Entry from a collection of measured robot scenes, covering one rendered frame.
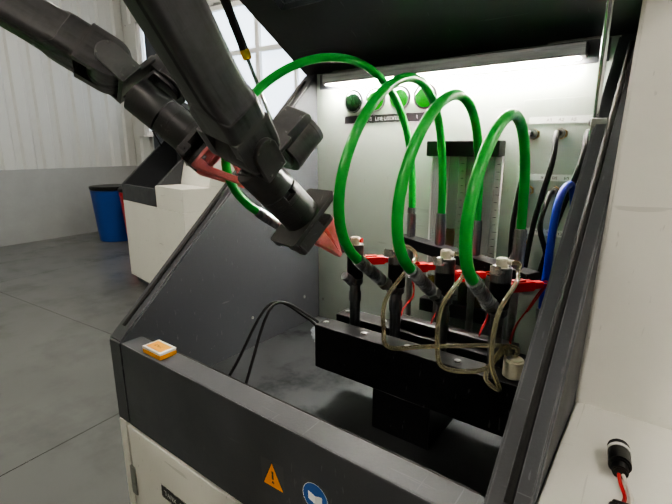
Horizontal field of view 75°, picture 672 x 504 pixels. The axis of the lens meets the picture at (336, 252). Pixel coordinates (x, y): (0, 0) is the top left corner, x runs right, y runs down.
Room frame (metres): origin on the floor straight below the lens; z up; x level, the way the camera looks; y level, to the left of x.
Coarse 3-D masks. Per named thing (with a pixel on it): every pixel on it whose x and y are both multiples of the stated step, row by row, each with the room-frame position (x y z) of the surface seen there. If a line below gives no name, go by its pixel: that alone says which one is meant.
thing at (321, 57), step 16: (288, 64) 0.73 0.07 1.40; (304, 64) 0.74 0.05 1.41; (352, 64) 0.80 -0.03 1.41; (368, 64) 0.81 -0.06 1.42; (272, 80) 0.71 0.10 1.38; (384, 80) 0.82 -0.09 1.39; (400, 112) 0.85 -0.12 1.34; (224, 160) 0.67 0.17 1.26; (240, 192) 0.68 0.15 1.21; (256, 208) 0.70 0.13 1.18; (416, 208) 0.87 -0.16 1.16
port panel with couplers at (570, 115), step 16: (592, 96) 0.76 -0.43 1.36; (528, 112) 0.82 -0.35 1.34; (544, 112) 0.80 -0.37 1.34; (560, 112) 0.79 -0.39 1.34; (576, 112) 0.77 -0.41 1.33; (592, 112) 0.76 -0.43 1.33; (528, 128) 0.82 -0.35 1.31; (544, 128) 0.80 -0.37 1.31; (560, 128) 0.77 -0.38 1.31; (576, 128) 0.77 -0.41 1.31; (544, 144) 0.80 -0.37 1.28; (560, 144) 0.79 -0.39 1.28; (576, 144) 0.77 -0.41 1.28; (544, 160) 0.80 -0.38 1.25; (560, 160) 0.78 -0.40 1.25; (576, 160) 0.77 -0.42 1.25; (544, 176) 0.80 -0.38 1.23; (560, 176) 0.78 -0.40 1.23; (528, 208) 0.81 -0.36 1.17; (528, 224) 0.81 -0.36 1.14; (544, 224) 0.79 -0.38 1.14; (560, 224) 0.78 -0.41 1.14
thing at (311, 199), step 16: (304, 192) 0.61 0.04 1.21; (320, 192) 0.65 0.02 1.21; (272, 208) 0.59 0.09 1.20; (288, 208) 0.59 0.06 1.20; (304, 208) 0.60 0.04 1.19; (320, 208) 0.62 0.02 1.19; (288, 224) 0.61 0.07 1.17; (304, 224) 0.61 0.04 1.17; (272, 240) 0.63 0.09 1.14; (288, 240) 0.60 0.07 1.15
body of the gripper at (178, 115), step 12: (168, 108) 0.66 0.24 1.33; (180, 108) 0.67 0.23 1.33; (156, 120) 0.65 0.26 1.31; (168, 120) 0.65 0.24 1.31; (180, 120) 0.66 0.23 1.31; (192, 120) 0.67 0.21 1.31; (156, 132) 0.67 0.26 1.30; (168, 132) 0.65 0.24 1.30; (180, 132) 0.65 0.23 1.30; (192, 132) 0.63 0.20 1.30; (180, 144) 0.63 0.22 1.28; (192, 144) 0.66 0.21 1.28; (180, 156) 0.66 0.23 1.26
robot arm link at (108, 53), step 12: (96, 48) 0.63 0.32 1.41; (108, 48) 0.64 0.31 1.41; (120, 48) 0.65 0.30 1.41; (108, 60) 0.63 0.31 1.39; (120, 60) 0.64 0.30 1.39; (132, 60) 0.65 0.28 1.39; (156, 60) 0.69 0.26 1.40; (120, 72) 0.64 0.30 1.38; (132, 72) 0.64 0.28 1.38; (144, 72) 0.68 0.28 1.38; (168, 72) 0.68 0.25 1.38; (120, 84) 0.65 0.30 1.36; (132, 84) 0.68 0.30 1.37; (120, 96) 0.68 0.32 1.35; (180, 96) 0.70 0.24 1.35
